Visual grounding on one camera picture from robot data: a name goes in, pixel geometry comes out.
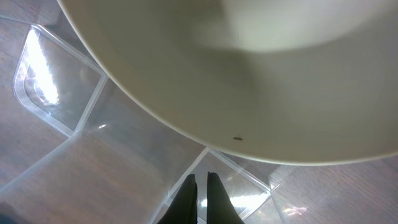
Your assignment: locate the cream plate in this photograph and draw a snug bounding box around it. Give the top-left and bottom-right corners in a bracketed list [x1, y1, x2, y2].
[60, 0, 397, 165]

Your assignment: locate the clear plastic storage container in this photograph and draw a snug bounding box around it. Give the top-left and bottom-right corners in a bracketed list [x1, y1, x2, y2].
[0, 0, 398, 224]

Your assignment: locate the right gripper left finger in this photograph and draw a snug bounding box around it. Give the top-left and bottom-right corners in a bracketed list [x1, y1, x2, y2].
[157, 174, 198, 224]

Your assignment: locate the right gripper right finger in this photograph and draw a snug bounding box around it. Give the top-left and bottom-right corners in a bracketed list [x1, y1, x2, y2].
[206, 172, 244, 224]

